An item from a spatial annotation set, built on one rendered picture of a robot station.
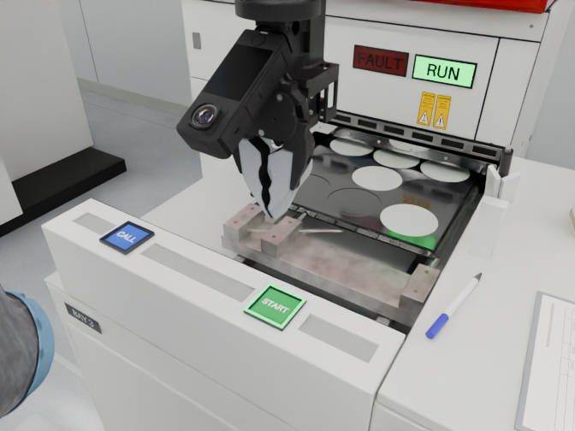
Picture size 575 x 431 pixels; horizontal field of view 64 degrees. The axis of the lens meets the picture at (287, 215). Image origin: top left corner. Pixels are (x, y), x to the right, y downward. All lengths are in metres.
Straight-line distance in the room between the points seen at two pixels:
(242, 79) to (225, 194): 0.69
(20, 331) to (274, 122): 0.32
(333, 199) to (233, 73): 0.53
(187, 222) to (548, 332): 0.67
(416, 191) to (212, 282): 0.48
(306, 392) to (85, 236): 0.40
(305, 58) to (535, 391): 0.39
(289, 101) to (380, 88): 0.64
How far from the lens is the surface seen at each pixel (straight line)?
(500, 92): 0.96
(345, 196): 0.90
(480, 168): 1.01
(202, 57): 1.28
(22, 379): 0.54
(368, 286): 0.73
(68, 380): 1.86
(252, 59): 0.39
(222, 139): 0.36
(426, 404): 0.51
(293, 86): 0.40
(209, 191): 1.08
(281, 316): 0.56
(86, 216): 0.80
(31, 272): 2.37
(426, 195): 0.94
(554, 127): 2.56
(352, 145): 1.10
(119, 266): 0.68
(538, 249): 0.74
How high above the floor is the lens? 1.37
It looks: 34 degrees down
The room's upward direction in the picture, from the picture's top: straight up
